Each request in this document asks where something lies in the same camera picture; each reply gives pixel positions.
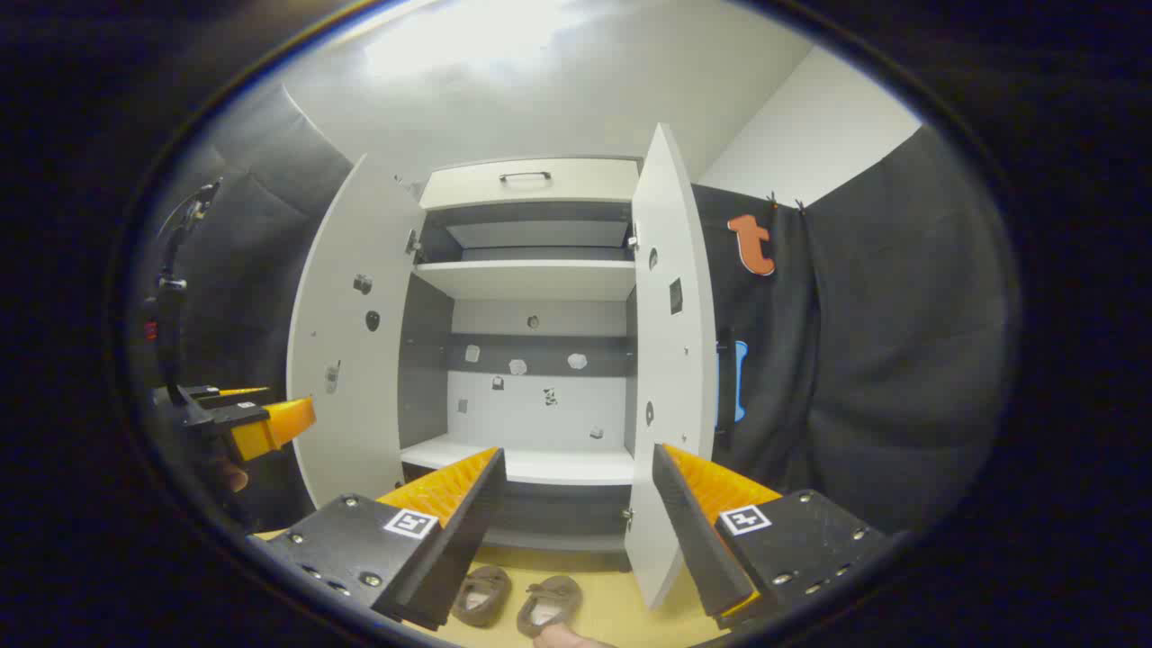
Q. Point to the white shoe cabinet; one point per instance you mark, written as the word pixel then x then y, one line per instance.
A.
pixel 423 360

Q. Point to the white shoe cabinet door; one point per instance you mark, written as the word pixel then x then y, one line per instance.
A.
pixel 351 405
pixel 684 405

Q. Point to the black backdrop cloth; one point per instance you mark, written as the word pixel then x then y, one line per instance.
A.
pixel 261 225
pixel 900 342

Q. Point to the brown fuzzy shoe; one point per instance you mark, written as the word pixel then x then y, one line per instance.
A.
pixel 481 594
pixel 549 605

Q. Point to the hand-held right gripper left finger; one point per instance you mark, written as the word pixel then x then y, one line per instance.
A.
pixel 459 549

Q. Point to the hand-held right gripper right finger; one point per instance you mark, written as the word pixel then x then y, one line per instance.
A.
pixel 697 540

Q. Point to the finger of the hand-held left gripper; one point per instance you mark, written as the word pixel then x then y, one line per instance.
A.
pixel 229 393
pixel 270 430

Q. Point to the white cabinet shelf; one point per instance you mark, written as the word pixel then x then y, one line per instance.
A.
pixel 531 281

